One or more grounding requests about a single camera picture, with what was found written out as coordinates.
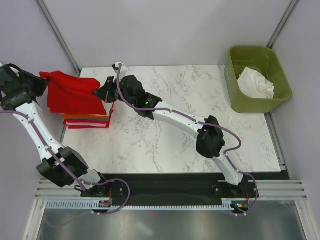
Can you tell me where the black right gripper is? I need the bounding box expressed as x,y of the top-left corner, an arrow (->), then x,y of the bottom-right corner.
93,77 -> 136,108

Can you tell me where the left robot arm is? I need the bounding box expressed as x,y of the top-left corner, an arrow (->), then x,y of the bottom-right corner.
0,63 -> 110,198

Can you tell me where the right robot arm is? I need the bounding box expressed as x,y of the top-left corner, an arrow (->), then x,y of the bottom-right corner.
94,75 -> 247,197

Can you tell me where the white crumpled t shirt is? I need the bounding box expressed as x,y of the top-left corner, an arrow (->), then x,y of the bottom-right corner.
237,67 -> 275,99

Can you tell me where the green plastic bin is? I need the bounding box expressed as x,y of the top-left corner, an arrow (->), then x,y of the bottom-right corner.
224,45 -> 292,114

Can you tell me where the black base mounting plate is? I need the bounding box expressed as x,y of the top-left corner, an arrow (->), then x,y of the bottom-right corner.
51,171 -> 261,208

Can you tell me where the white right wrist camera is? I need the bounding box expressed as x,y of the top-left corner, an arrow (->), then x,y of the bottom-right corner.
112,61 -> 128,83

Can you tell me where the left aluminium frame post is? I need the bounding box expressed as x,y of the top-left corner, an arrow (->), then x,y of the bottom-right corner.
34,0 -> 82,77

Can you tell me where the aluminium frame post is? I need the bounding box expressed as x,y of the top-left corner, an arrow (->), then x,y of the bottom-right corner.
266,0 -> 300,49
34,0 -> 82,77

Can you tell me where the white slotted cable duct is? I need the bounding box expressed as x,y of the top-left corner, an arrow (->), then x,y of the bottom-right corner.
46,198 -> 250,211

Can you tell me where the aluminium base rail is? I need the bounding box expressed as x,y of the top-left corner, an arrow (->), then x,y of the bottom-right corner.
35,180 -> 307,201

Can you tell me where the right aluminium frame post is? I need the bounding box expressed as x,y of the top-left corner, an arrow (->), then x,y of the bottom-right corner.
266,0 -> 300,49

